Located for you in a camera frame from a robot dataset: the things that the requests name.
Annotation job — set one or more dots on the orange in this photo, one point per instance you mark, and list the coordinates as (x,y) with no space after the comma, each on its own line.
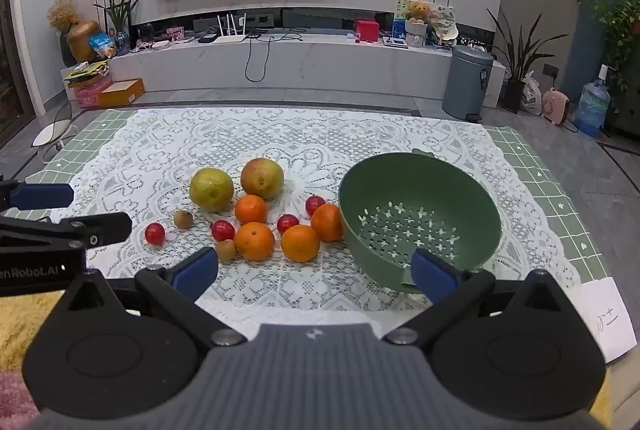
(255,241)
(327,222)
(300,243)
(251,209)

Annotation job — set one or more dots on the large green yellow citrus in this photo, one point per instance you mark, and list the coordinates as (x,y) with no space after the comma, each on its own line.
(211,189)

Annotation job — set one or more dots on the blue snack bag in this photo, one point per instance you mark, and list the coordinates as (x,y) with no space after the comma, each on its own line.
(101,45)

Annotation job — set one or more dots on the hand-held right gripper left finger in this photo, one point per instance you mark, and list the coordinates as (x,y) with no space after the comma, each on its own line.
(197,271)

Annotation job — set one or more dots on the large reddish yellow citrus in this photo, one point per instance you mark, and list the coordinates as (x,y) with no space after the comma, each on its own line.
(262,178)

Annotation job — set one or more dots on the red cherry tomato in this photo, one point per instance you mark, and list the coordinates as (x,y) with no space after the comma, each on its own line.
(315,205)
(287,223)
(154,233)
(222,230)

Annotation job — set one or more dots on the white router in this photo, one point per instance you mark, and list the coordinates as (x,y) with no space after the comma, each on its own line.
(231,35)

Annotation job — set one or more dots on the brown kiwi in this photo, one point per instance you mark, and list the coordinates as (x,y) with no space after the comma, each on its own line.
(226,250)
(183,218)

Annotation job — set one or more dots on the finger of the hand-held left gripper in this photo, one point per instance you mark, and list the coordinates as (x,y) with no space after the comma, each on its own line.
(42,196)
(102,230)

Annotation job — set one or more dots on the dried flower bunch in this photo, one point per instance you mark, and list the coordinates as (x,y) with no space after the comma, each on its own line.
(62,12)

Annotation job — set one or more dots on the grey pedal bin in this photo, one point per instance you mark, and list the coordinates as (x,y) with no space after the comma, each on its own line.
(467,82)

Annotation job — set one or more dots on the gold vase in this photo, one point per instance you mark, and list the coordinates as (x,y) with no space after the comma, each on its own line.
(82,41)

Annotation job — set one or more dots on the glass vase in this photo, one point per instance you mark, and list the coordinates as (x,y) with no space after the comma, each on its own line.
(122,42)

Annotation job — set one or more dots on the white pot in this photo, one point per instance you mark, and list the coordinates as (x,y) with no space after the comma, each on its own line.
(416,32)

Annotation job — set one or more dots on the leafy green plant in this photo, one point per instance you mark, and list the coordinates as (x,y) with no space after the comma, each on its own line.
(622,25)

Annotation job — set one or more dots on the white plastic bag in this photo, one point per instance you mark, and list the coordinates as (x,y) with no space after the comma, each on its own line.
(531,96)

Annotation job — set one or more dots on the black set-top box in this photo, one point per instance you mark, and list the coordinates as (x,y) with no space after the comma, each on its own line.
(207,38)

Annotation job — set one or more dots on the small pink item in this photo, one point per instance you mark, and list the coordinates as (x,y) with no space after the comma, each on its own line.
(175,33)

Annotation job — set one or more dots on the long-leaf green plant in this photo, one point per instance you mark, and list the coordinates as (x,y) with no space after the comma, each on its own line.
(120,7)

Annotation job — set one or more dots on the white paper note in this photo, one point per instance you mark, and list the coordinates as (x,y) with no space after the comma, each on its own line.
(607,320)

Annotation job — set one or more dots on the blue water bottle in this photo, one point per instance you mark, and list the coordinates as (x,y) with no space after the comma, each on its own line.
(592,102)

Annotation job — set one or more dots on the blue box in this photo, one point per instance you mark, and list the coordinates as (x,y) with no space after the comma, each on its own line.
(398,30)

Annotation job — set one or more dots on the potted snake plant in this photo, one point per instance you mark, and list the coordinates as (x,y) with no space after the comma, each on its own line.
(520,60)

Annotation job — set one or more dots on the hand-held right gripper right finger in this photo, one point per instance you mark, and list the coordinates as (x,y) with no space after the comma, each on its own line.
(431,277)

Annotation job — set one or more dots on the dark wall socket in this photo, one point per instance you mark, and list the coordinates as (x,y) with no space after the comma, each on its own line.
(550,70)

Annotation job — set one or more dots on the green colander bowl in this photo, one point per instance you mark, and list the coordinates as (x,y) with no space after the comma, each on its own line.
(450,190)

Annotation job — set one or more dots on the pink heater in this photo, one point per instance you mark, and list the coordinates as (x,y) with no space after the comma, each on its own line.
(556,106)

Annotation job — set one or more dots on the pile of yellow green packets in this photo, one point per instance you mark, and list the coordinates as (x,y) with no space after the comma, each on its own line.
(87,74)

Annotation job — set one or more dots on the orange cardboard box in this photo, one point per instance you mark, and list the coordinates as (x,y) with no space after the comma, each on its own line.
(121,91)

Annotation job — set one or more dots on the white marble tv console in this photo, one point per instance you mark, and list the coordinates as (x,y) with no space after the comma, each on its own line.
(325,65)

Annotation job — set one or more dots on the pink fluffy cloth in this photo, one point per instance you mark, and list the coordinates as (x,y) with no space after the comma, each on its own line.
(12,400)

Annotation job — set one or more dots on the yellow fluffy cloth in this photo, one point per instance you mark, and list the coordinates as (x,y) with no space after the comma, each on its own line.
(20,325)

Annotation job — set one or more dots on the pink box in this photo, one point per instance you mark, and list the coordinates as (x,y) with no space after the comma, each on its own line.
(89,96)

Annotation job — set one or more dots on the white oval floor object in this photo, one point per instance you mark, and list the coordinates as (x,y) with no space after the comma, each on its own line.
(50,132)

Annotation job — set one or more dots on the colourful picture board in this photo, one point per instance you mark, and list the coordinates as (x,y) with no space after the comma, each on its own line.
(442,17)

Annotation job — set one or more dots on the red box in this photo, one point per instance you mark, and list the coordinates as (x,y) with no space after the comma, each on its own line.
(367,31)

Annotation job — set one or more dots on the white lace tablecloth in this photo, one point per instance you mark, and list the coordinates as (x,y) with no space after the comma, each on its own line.
(300,145)

